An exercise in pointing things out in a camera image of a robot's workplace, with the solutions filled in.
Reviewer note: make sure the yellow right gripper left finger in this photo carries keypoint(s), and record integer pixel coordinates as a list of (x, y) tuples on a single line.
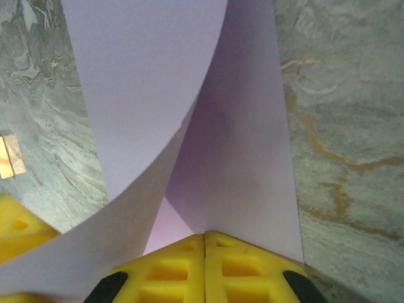
[(164, 277)]

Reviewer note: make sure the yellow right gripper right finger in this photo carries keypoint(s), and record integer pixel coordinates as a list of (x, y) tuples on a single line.
[(252, 277)]

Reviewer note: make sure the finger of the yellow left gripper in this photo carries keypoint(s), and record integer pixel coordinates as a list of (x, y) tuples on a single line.
[(19, 227), (22, 298)]

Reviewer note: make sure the light purple paper sheet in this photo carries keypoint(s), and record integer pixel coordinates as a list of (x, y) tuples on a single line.
[(142, 79)]

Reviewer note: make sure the small wooden block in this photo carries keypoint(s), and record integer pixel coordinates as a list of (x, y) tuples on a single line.
[(11, 154)]

